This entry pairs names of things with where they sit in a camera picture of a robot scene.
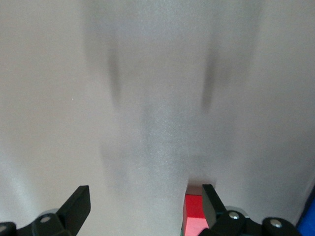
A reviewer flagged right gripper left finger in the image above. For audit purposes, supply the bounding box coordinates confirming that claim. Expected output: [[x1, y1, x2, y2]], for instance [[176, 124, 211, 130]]
[[0, 185, 91, 236]]

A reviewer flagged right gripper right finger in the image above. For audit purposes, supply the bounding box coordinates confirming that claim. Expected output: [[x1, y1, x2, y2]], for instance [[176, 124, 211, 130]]
[[199, 184, 300, 236]]

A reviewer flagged red cube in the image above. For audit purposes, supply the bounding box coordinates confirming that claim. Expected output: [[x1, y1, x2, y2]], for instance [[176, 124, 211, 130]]
[[182, 194, 210, 236]]

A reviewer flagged blue plastic storage bin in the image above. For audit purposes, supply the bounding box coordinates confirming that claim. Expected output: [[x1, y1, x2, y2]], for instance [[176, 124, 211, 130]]
[[295, 183, 315, 236]]

